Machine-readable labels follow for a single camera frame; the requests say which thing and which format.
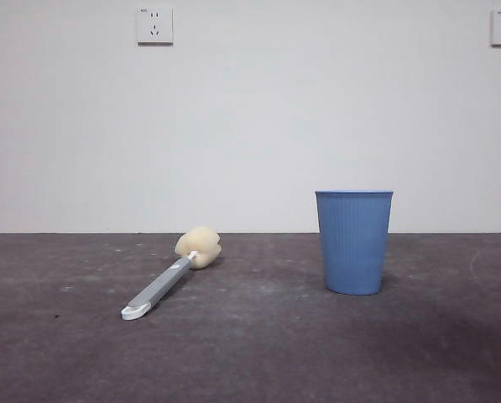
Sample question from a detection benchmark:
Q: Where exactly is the blue ribbed plastic cup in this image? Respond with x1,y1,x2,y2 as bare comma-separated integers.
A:
315,190,394,296

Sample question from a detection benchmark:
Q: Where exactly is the grey-handled cream sponge cup brush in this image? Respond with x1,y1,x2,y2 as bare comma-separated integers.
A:
120,225,222,322

